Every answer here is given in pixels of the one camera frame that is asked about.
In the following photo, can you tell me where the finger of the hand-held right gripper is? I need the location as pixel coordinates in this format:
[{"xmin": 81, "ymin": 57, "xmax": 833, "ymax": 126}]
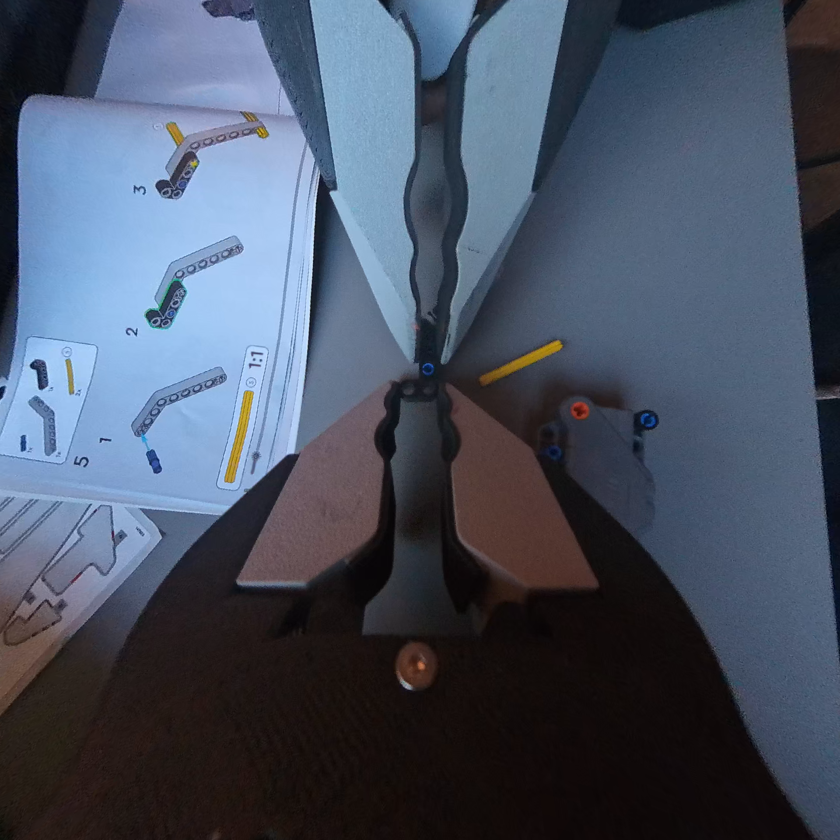
[
  {"xmin": 437, "ymin": 0, "xmax": 622, "ymax": 366},
  {"xmin": 252, "ymin": 0, "xmax": 429, "ymax": 364}
]

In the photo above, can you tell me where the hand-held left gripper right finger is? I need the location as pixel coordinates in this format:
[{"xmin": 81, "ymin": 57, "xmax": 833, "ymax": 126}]
[{"xmin": 434, "ymin": 381, "xmax": 601, "ymax": 614}]

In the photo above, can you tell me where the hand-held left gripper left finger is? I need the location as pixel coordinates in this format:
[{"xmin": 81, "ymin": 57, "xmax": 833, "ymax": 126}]
[{"xmin": 235, "ymin": 381, "xmax": 404, "ymax": 593}]

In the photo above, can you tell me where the black lego connector piece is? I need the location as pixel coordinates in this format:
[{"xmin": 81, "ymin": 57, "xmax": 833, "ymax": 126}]
[{"xmin": 417, "ymin": 314, "xmax": 442, "ymax": 379}]

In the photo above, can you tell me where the grey lego motor block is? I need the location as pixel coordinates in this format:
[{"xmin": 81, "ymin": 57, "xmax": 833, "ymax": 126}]
[{"xmin": 537, "ymin": 396, "xmax": 658, "ymax": 534}]

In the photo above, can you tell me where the yellow lego axle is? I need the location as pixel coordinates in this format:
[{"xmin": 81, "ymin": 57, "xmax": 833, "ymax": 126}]
[{"xmin": 478, "ymin": 339, "xmax": 564, "ymax": 387}]

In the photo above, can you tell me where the lego instruction booklet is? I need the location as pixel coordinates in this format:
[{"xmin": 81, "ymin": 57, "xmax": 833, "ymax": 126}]
[{"xmin": 0, "ymin": 0, "xmax": 324, "ymax": 517}]

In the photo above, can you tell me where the white printed paper sheet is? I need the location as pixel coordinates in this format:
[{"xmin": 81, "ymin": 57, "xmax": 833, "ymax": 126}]
[{"xmin": 0, "ymin": 495, "xmax": 164, "ymax": 715}]

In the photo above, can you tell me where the person's leg in dark trousers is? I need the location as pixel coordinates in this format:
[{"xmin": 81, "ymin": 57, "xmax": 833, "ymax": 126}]
[{"xmin": 802, "ymin": 223, "xmax": 840, "ymax": 840}]

